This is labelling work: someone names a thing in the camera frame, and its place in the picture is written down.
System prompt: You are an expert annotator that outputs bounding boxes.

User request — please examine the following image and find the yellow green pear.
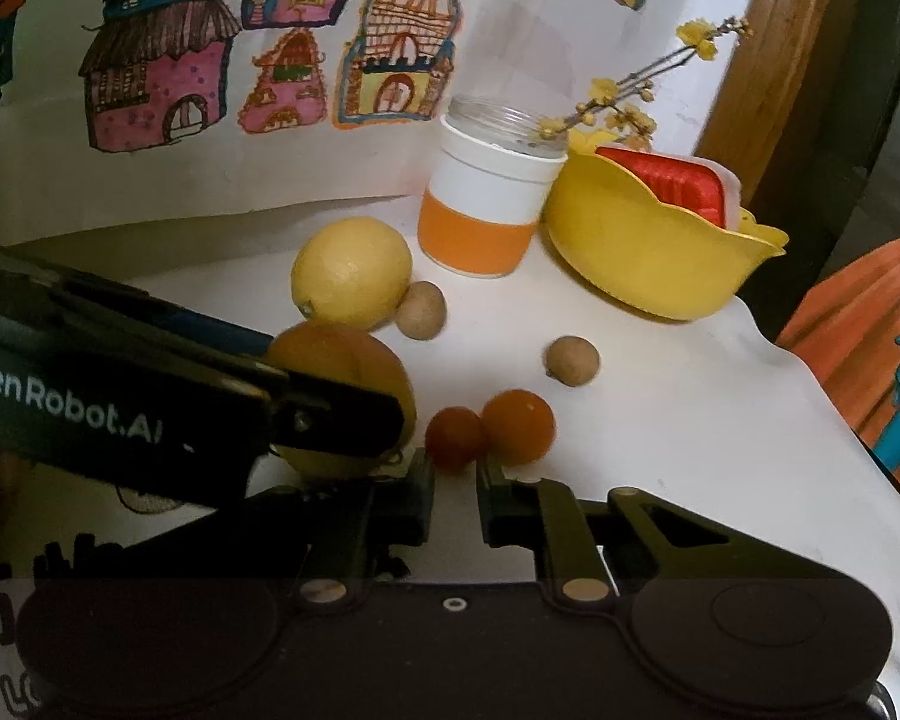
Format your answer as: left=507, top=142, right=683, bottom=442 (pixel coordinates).
left=263, top=322, right=418, bottom=478

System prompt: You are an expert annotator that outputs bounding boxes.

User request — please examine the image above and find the yellow lemon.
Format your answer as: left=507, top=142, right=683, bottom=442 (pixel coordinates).
left=290, top=216, right=413, bottom=330

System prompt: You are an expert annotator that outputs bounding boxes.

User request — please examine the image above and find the wooden door frame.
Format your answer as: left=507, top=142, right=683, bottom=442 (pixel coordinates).
left=696, top=0, right=900, bottom=337

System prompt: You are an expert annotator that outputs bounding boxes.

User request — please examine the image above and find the red cherry tomato back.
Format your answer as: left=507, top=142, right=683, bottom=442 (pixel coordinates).
left=424, top=406, right=489, bottom=475

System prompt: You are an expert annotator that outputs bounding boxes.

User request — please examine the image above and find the small orange kumquat right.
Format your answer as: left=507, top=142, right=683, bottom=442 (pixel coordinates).
left=481, top=388, right=557, bottom=466

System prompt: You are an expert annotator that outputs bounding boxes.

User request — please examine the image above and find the red packaged item in bowl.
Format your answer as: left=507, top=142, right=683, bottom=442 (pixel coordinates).
left=596, top=145, right=741, bottom=231

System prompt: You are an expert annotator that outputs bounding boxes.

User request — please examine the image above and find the yellow flower twig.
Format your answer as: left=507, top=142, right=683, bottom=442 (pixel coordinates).
left=535, top=16, right=752, bottom=151

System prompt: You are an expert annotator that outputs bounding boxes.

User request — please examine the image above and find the painting of orange dress woman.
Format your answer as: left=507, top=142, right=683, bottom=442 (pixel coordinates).
left=777, top=238, right=900, bottom=483

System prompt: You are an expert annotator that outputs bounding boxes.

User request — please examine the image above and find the children's house drawing paper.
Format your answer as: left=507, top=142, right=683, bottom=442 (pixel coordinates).
left=0, top=0, right=544, bottom=245

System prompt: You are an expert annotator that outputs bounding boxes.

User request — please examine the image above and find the brown longan alone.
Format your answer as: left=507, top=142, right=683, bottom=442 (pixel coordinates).
left=544, top=335, right=601, bottom=387

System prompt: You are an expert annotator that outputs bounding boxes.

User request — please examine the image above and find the orange white jar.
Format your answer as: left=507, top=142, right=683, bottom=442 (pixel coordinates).
left=418, top=94, right=569, bottom=278

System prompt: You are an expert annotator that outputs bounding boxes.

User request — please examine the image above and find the brown longan near lemon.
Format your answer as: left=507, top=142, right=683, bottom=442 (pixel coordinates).
left=395, top=281, right=447, bottom=341

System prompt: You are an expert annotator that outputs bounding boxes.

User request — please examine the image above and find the white printed tablecloth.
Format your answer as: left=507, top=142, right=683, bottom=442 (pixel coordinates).
left=0, top=199, right=900, bottom=718

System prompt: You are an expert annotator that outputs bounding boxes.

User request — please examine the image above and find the yellow plastic bowl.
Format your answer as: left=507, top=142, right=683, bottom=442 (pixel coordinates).
left=544, top=132, right=788, bottom=322

